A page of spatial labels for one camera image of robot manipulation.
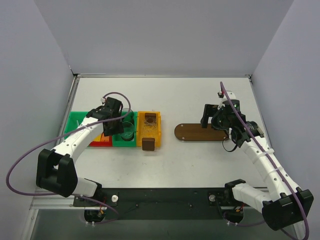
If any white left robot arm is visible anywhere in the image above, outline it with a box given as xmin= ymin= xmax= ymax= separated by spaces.
xmin=36 ymin=97 xmax=124 ymax=206

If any green bin with toothbrushes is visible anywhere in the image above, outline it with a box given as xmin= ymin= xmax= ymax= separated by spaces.
xmin=64 ymin=111 xmax=88 ymax=134

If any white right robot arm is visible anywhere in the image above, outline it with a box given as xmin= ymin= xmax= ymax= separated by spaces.
xmin=200 ymin=99 xmax=314 ymax=231

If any yellow bin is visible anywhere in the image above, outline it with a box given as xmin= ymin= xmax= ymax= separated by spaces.
xmin=136 ymin=111 xmax=162 ymax=151

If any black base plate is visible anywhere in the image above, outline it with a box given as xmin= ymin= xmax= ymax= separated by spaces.
xmin=73 ymin=187 xmax=245 ymax=222

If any aluminium frame rail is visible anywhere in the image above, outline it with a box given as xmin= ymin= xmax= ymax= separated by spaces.
xmin=29 ymin=195 xmax=100 ymax=210

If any dark wooden oval tray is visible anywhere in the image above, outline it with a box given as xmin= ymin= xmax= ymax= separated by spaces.
xmin=174 ymin=123 xmax=228 ymax=142

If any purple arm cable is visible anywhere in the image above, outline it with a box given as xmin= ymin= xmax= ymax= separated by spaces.
xmin=219 ymin=81 xmax=310 ymax=240
xmin=5 ymin=91 xmax=133 ymax=196

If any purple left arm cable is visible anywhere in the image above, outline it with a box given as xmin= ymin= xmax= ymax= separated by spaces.
xmin=5 ymin=91 xmax=133 ymax=196

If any clear glass cup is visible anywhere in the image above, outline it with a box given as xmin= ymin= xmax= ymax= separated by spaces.
xmin=121 ymin=108 xmax=135 ymax=124
xmin=120 ymin=121 xmax=135 ymax=141

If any red bin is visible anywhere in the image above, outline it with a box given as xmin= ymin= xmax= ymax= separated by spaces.
xmin=89 ymin=133 xmax=113 ymax=147

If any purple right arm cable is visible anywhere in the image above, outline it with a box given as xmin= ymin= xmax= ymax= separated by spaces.
xmin=219 ymin=81 xmax=310 ymax=240

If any green bin with cups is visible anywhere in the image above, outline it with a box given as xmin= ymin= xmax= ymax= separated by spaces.
xmin=112 ymin=110 xmax=138 ymax=148

